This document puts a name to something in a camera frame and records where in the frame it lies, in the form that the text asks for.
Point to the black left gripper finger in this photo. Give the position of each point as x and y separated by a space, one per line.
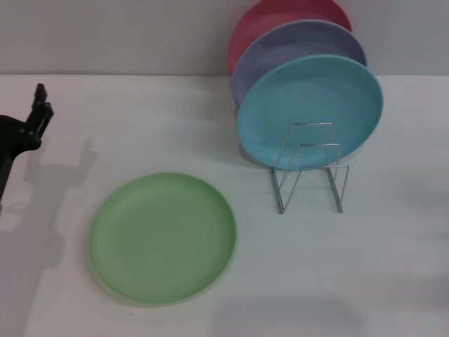
48 111
40 93

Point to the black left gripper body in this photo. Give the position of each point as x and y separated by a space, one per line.
10 133

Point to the green plastic plate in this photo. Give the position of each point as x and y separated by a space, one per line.
163 238

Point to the purple plastic plate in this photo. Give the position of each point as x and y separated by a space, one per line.
280 45

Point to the red plastic plate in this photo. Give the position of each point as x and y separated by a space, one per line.
280 14

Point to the cyan plastic plate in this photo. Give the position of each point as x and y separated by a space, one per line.
308 102

